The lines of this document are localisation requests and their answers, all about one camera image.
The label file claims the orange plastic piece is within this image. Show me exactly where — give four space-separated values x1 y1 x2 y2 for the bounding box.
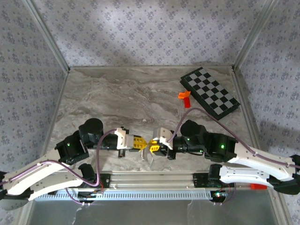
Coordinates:
178 90 192 100

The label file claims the black and grey chessboard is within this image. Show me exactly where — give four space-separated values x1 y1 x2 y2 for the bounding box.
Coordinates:
180 67 241 122

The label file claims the small circuit board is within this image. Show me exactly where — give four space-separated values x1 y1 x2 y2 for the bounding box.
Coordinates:
210 190 230 201
77 190 105 200

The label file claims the grey metal sheet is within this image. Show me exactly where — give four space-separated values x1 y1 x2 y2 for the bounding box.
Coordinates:
25 199 282 225

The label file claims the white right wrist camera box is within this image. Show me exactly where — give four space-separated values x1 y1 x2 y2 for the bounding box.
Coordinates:
152 127 175 151

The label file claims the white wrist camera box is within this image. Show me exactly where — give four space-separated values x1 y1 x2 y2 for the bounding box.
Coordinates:
114 127 135 151
152 127 175 151

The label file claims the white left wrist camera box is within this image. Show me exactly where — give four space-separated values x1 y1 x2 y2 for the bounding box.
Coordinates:
114 127 135 151

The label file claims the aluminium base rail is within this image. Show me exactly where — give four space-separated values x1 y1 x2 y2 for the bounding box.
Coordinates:
93 172 281 190

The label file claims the aluminium side rail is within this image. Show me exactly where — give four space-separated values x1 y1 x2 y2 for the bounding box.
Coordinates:
37 67 71 167
231 67 293 225

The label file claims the white slotted cable duct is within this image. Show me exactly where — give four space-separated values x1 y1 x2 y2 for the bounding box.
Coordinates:
50 189 215 201

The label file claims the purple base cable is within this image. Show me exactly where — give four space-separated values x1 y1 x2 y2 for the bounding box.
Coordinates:
66 188 92 207
212 182 237 206

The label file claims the aluminium back rail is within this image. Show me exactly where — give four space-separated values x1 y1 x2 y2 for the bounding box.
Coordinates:
69 65 235 70

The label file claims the aluminium frame post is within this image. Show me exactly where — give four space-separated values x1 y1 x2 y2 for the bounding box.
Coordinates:
23 0 71 72
232 0 281 72

